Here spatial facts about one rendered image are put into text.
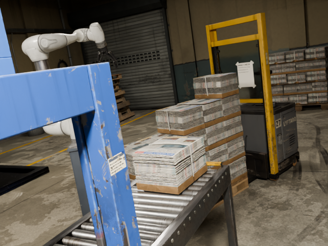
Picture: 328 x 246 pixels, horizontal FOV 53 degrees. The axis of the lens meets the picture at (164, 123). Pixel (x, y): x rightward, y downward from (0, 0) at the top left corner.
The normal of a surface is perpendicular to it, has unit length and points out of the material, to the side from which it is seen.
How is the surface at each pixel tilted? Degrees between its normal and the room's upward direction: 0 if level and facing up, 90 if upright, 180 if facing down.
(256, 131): 90
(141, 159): 90
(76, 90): 90
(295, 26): 90
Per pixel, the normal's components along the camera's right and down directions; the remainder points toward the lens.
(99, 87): 0.88, -0.04
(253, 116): -0.73, 0.23
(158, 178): -0.53, 0.24
